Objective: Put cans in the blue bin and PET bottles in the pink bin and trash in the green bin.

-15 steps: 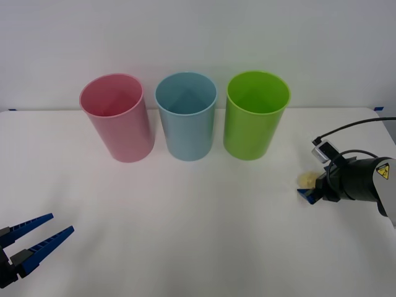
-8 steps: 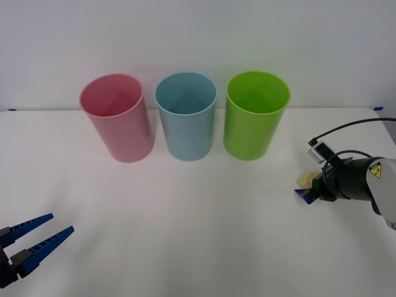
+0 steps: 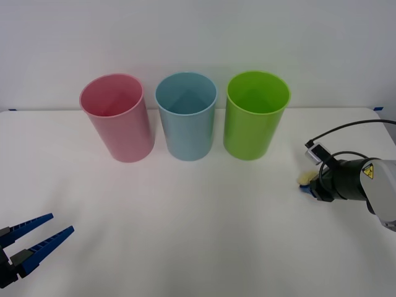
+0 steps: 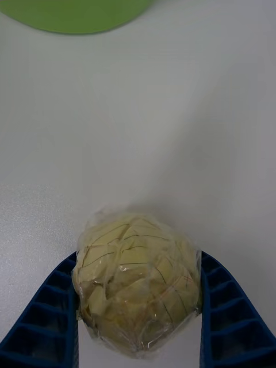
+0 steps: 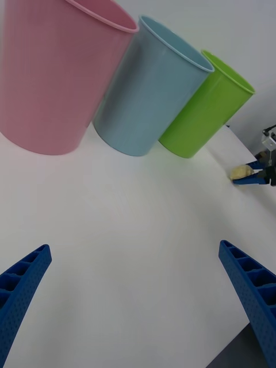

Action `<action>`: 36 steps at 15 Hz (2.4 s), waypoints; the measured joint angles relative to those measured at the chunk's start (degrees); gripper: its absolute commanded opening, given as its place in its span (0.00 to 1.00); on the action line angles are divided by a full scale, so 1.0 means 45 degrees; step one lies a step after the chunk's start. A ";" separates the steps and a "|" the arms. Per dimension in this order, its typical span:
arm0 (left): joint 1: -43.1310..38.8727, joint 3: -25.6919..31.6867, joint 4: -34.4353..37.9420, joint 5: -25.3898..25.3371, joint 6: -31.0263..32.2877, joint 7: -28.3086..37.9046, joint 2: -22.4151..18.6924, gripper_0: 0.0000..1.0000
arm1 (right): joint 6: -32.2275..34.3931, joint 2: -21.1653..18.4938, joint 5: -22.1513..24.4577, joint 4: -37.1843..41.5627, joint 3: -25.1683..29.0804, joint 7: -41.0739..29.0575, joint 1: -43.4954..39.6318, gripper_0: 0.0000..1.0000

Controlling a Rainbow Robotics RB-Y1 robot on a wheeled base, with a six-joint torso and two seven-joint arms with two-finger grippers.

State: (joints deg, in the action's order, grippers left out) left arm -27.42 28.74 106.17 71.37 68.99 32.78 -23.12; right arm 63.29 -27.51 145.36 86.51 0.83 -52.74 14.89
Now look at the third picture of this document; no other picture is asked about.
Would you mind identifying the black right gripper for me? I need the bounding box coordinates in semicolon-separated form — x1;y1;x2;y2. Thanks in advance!
298;173;337;203

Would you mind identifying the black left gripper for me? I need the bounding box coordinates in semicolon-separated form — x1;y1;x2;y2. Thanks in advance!
0;212;75;290

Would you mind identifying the pink plastic bin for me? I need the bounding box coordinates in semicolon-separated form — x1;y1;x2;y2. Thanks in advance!
79;73;155;163

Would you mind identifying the pale blue plastic bin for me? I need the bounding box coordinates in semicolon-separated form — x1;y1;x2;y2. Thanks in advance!
155;72;219;162

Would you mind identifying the pale yellow lump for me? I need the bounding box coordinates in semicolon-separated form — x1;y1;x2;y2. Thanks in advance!
295;172;317;187

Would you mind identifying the green plastic bin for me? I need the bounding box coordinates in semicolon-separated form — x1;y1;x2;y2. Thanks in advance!
223;71;292;161

